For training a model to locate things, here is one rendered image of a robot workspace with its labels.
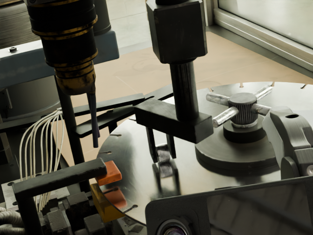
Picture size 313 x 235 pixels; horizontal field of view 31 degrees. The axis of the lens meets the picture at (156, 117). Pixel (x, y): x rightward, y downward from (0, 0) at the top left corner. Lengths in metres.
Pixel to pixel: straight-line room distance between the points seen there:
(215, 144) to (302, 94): 0.17
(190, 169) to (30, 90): 0.69
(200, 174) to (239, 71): 0.78
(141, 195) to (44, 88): 0.72
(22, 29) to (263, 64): 0.57
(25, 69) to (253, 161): 0.31
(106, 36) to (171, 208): 0.45
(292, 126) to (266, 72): 0.97
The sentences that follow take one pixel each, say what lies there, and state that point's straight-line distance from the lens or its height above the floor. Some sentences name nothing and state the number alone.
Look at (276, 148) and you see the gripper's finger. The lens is 0.38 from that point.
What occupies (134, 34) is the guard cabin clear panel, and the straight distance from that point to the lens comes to 1.68.
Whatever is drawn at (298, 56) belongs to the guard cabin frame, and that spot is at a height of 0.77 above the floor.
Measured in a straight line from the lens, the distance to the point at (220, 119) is 0.56.
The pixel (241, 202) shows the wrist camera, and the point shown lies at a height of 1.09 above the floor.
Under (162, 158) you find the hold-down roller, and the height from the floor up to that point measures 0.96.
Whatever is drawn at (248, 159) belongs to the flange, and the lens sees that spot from 0.57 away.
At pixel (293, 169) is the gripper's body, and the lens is 0.31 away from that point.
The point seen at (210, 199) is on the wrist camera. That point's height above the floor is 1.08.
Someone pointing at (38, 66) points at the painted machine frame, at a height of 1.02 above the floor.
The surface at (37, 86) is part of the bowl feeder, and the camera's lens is 1.22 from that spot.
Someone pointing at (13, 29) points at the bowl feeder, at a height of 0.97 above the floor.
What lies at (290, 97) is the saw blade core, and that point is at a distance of 0.72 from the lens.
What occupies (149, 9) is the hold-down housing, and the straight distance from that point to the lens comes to 0.50.
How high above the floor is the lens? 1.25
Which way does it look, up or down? 26 degrees down
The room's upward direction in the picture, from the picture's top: 9 degrees counter-clockwise
